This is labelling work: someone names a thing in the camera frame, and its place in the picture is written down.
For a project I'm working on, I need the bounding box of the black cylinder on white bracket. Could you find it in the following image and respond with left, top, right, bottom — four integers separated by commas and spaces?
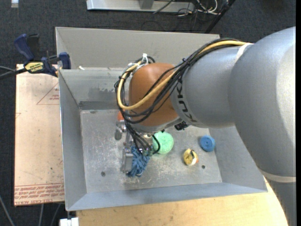
174, 121, 189, 131

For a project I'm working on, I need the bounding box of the yellow and white toy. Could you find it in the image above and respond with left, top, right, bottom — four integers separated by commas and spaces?
183, 148, 199, 166

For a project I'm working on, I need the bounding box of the blue shaggy cloth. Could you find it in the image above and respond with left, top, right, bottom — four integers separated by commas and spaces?
127, 145, 151, 178

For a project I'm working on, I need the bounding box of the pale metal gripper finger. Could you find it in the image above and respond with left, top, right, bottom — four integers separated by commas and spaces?
120, 147, 133, 173

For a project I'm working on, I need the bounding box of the brown cardboard board, red print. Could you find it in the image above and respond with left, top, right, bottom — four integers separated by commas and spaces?
14, 64, 65, 207

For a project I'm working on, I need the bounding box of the grey metal bin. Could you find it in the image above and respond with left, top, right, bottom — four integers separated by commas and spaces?
55, 26, 268, 212

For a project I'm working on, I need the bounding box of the blue round disc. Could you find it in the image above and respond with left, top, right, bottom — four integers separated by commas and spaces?
199, 135, 216, 152

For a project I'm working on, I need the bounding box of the green round sponge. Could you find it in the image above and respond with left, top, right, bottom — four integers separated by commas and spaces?
152, 130, 174, 155

